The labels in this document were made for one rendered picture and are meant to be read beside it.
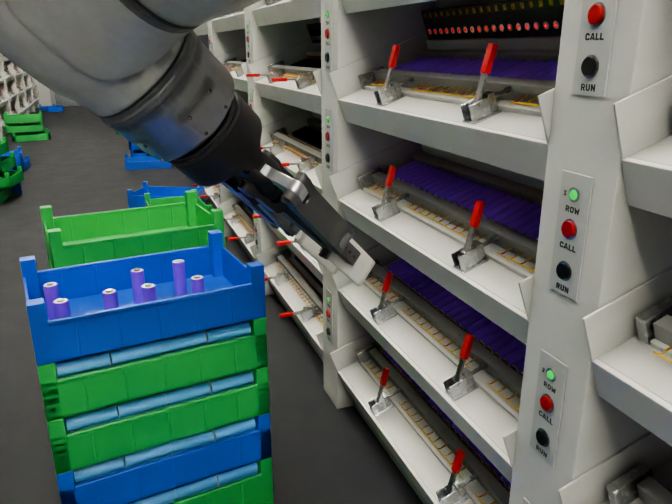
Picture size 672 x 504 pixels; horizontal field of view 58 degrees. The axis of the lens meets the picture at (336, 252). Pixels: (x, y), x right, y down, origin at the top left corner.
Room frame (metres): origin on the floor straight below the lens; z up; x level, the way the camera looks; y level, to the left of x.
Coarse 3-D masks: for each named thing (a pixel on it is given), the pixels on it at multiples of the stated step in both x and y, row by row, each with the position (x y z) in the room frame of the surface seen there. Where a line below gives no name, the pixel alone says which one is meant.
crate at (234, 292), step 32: (32, 256) 0.83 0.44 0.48; (160, 256) 0.92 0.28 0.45; (192, 256) 0.94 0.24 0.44; (224, 256) 0.94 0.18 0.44; (32, 288) 0.82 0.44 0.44; (64, 288) 0.85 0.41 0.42; (96, 288) 0.87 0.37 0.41; (128, 288) 0.89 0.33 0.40; (160, 288) 0.90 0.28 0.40; (224, 288) 0.77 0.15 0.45; (256, 288) 0.79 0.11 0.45; (32, 320) 0.65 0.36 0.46; (64, 320) 0.67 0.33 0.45; (96, 320) 0.69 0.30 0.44; (128, 320) 0.71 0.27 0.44; (160, 320) 0.72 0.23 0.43; (192, 320) 0.75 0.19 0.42; (224, 320) 0.77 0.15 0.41; (64, 352) 0.67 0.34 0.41; (96, 352) 0.69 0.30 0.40
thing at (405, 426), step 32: (352, 352) 1.18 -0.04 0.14; (384, 352) 1.16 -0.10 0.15; (352, 384) 1.11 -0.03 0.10; (384, 384) 1.01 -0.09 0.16; (416, 384) 1.03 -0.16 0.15; (384, 416) 0.99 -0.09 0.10; (416, 416) 0.96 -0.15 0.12; (416, 448) 0.89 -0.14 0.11; (448, 448) 0.87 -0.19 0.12; (416, 480) 0.83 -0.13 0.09; (448, 480) 0.80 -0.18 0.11; (480, 480) 0.77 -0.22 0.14
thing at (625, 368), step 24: (648, 288) 0.53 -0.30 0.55; (600, 312) 0.51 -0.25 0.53; (624, 312) 0.52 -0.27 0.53; (648, 312) 0.52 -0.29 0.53; (600, 336) 0.52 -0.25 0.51; (624, 336) 0.53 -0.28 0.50; (648, 336) 0.51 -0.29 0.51; (600, 360) 0.51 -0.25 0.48; (624, 360) 0.50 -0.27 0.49; (648, 360) 0.49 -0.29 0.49; (600, 384) 0.51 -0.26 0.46; (624, 384) 0.48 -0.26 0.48; (648, 384) 0.47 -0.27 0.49; (624, 408) 0.49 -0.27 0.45; (648, 408) 0.46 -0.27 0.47
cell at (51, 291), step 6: (48, 282) 0.76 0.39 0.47; (54, 282) 0.76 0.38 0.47; (48, 288) 0.74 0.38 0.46; (54, 288) 0.75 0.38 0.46; (48, 294) 0.74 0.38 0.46; (54, 294) 0.75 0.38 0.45; (48, 300) 0.74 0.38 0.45; (48, 306) 0.75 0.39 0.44; (48, 312) 0.75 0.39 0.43; (48, 318) 0.75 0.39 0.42; (54, 318) 0.75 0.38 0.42
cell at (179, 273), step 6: (174, 264) 0.83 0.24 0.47; (180, 264) 0.83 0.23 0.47; (174, 270) 0.83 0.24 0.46; (180, 270) 0.83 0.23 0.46; (174, 276) 0.83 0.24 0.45; (180, 276) 0.83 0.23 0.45; (174, 282) 0.84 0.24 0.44; (180, 282) 0.83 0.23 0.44; (186, 282) 0.84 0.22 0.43; (174, 288) 0.84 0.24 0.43; (180, 288) 0.83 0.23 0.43; (186, 288) 0.84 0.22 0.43; (180, 294) 0.83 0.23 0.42; (186, 294) 0.84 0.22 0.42
